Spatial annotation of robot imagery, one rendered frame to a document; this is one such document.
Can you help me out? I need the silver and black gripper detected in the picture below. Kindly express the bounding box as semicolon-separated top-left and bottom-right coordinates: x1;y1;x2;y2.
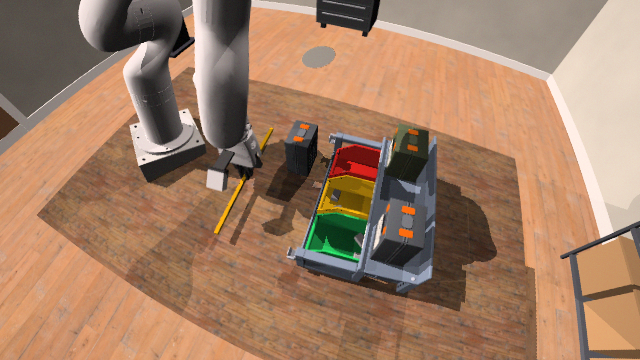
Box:
225;129;263;180

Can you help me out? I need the grey metal shelf rack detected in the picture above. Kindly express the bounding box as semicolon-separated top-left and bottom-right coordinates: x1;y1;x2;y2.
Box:
287;132;437;294

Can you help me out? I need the green bin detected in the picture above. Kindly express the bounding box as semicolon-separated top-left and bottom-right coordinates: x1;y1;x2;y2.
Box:
305;212;368;263

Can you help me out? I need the orange bar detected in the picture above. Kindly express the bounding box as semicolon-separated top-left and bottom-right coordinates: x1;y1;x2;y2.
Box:
214;128;273;235

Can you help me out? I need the red open bin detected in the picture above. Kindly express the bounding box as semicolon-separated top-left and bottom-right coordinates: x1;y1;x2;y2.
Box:
328;144;381;182

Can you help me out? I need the yellow open bin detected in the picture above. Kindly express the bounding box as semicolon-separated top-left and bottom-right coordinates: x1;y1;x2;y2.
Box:
317;175;375;220

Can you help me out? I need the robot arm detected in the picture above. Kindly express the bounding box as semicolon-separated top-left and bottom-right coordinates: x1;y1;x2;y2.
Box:
79;0;252;191

